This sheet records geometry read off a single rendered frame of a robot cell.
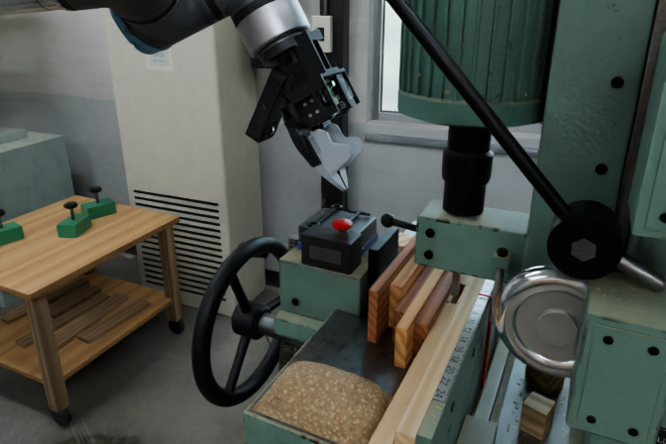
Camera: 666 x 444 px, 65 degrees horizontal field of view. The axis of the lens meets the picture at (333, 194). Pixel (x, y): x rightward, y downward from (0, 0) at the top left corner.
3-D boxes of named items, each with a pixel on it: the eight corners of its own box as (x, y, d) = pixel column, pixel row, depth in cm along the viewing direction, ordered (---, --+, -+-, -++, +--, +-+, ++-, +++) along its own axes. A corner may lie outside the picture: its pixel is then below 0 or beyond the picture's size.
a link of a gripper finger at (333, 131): (372, 177, 71) (342, 116, 70) (338, 192, 74) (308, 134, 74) (381, 171, 74) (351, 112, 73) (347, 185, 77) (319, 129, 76)
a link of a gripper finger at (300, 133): (315, 166, 69) (285, 106, 69) (307, 170, 70) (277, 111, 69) (332, 158, 73) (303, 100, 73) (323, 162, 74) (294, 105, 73)
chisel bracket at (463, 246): (427, 253, 75) (431, 197, 72) (531, 275, 69) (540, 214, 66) (411, 276, 69) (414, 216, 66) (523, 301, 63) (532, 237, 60)
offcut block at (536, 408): (551, 427, 69) (556, 401, 67) (541, 441, 67) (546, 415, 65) (528, 415, 71) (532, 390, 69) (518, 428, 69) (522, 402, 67)
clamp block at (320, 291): (322, 271, 94) (321, 224, 91) (393, 287, 88) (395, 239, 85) (277, 311, 82) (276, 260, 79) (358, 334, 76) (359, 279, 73)
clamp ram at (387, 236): (354, 269, 87) (355, 219, 84) (396, 278, 84) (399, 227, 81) (330, 294, 80) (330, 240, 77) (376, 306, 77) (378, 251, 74)
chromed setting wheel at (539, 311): (491, 348, 59) (503, 248, 55) (615, 382, 54) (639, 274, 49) (486, 364, 56) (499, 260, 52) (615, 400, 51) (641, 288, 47)
